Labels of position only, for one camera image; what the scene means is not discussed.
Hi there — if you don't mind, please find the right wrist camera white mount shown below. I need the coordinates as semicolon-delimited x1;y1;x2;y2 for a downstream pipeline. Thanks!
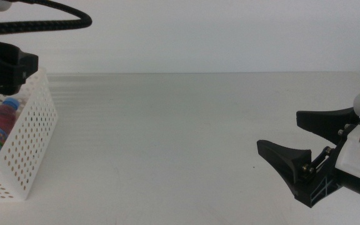
334;76;360;179

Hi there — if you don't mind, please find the white perforated plastic basket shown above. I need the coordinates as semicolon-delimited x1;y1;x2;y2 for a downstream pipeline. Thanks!
0;67;58;201

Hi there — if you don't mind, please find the thick black braided cable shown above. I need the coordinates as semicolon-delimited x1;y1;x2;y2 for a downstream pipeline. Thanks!
0;0;93;37

